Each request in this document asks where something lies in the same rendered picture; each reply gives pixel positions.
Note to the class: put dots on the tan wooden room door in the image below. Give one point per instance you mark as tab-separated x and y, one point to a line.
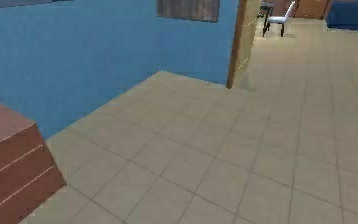
244	43

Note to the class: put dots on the blue sofa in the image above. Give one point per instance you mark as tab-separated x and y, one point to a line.
348	15

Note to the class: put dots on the dark framed wall picture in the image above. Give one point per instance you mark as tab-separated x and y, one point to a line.
20	2

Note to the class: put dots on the reddish brown chest of drawers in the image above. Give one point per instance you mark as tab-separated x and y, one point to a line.
13	160

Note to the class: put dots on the grey framed wall picture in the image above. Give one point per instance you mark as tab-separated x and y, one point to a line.
188	9

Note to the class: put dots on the black side table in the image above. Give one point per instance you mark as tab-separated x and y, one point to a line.
266	9

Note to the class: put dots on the white chair with black legs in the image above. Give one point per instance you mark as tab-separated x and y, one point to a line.
280	19

